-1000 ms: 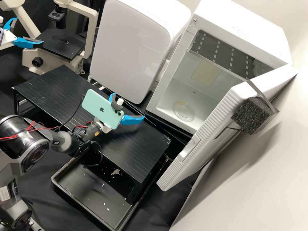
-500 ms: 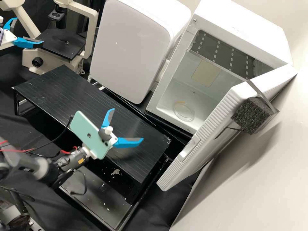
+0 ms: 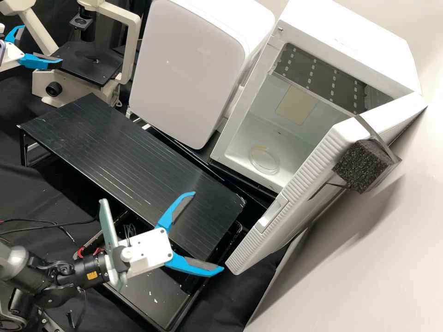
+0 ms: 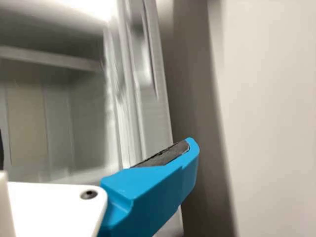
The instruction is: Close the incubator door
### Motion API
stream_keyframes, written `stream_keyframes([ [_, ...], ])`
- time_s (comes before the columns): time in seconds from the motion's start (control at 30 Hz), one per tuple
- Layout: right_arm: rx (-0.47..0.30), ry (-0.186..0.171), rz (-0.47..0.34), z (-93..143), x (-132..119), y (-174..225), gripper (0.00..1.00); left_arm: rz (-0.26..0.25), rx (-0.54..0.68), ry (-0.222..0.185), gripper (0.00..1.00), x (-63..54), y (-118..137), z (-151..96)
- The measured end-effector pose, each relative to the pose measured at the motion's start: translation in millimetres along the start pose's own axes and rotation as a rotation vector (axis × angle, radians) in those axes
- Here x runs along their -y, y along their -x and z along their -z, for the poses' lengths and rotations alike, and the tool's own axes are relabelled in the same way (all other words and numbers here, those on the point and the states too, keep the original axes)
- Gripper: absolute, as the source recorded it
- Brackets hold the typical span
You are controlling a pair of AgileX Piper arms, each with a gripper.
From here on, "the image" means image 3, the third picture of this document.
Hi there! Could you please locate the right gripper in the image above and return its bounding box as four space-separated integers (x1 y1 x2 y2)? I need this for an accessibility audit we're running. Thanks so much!
126 191 225 278

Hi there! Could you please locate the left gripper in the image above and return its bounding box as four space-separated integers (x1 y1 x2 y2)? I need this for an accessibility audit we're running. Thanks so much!
0 24 64 73

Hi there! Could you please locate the incubator door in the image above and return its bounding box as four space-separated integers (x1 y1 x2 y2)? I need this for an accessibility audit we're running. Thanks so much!
225 93 430 276

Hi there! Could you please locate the white incubator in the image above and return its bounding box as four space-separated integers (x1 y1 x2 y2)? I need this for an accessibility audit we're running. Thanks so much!
210 0 424 194

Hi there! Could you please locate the black tray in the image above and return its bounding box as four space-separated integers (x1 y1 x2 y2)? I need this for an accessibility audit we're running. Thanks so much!
79 193 277 331

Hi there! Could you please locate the black platform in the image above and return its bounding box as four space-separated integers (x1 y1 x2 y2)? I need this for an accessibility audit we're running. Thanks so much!
17 92 247 267
138 116 277 202

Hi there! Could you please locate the cream microscope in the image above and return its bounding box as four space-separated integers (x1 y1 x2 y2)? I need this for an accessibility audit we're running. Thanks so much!
0 0 143 108

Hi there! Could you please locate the petri dish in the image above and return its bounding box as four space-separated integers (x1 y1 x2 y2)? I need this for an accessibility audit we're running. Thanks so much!
250 145 280 175

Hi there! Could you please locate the white box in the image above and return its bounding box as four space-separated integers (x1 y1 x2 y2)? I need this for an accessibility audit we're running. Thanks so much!
128 0 276 150

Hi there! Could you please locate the right wrist camera phone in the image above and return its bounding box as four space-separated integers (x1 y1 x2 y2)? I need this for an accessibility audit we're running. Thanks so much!
98 199 134 294

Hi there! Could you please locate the black cable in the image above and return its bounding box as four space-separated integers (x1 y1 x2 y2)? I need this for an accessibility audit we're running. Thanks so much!
0 215 100 237

